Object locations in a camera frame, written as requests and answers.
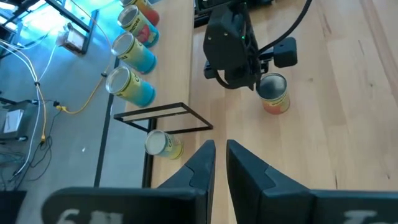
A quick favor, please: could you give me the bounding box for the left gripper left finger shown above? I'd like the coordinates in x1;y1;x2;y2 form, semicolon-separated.
157;139;216;224

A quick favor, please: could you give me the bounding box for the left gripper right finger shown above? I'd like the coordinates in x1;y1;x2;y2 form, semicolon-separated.
226;139;312;224

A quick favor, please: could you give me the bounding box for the orange red pineapple tin can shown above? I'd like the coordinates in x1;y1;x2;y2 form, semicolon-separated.
256;72;292;116

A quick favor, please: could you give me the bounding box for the orange red labelled tin can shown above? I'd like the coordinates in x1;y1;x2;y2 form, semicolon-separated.
119;0;161;27

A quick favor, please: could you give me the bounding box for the red blue tomatoes tin can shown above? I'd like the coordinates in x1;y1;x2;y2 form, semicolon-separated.
117;4;160;49

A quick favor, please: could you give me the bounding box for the blue yellow labelled tin can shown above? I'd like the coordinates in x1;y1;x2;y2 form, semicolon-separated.
104;65;157;108
111;32;158;75

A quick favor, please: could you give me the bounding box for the wooden shelf board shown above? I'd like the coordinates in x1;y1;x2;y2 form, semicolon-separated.
124;0;195;114

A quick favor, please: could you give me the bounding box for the white brown box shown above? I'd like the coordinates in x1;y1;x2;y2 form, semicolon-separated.
55;22;86;55

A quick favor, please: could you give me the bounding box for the black floor object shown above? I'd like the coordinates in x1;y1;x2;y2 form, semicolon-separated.
0;190;27;224

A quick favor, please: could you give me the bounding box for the grey box with paper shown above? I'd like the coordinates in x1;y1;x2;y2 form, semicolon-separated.
0;101;38;141

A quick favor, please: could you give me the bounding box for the black aluminium frame rail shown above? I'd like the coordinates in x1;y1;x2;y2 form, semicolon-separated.
194;0;218;28
141;118;158;189

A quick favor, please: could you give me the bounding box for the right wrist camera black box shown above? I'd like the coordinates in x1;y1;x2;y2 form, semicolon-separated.
262;36;299;69

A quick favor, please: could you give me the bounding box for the black metal shelf bracket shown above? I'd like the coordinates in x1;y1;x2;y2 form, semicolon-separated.
113;101;215;135

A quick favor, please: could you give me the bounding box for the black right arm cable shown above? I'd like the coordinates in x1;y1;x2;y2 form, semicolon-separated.
256;0;313;58

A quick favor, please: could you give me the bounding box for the yellow cable with black knot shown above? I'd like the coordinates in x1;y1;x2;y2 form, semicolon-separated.
55;18;114;114

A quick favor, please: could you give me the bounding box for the thin black floor cable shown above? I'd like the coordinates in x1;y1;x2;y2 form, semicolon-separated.
9;133;55;183

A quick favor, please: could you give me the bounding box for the black desk frame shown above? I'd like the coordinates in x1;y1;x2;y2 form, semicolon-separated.
0;0;100;60

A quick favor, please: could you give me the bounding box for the white floor cable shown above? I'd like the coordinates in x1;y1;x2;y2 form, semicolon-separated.
0;39;58;178

